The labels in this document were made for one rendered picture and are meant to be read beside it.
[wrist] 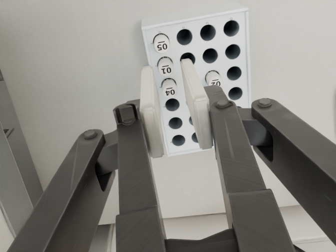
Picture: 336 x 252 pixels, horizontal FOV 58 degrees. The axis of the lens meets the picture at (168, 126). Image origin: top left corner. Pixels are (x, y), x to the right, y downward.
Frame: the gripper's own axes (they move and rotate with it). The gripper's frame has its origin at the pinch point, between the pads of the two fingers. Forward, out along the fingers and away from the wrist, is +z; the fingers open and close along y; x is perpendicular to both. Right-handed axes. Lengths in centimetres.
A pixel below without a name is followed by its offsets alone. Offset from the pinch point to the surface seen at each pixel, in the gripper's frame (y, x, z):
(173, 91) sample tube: 0.2, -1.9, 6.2
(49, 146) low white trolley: -13.7, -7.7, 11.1
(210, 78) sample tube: 3.4, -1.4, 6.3
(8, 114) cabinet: -40, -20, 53
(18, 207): -13.2, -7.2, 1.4
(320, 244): 14.4, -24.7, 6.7
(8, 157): -12.8, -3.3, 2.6
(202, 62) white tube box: 3.0, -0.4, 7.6
